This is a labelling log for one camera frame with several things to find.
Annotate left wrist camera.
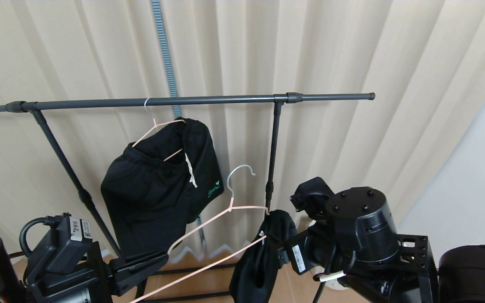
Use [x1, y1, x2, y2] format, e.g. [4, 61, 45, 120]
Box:
[24, 213, 94, 276]

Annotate black cable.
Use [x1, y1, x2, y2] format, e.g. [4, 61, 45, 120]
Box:
[19, 215, 64, 258]
[312, 246, 338, 303]

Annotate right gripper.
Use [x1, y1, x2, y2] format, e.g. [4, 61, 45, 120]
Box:
[276, 235, 395, 303]

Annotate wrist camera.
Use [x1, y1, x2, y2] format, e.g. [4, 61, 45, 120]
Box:
[290, 177, 336, 221]
[24, 213, 94, 276]

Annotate black clothes rack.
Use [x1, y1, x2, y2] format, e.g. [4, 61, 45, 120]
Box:
[0, 93, 376, 303]

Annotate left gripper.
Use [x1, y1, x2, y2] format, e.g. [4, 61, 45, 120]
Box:
[28, 241, 170, 303]

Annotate pink clothes hanger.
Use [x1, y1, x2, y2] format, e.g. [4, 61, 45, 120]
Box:
[132, 98, 187, 162]
[129, 164, 270, 303]

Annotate black garment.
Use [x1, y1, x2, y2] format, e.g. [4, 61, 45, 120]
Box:
[229, 210, 298, 303]

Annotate black drawstring shorts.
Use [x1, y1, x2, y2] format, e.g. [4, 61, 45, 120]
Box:
[101, 118, 225, 257]

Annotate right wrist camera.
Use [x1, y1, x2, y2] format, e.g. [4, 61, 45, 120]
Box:
[290, 177, 336, 221]

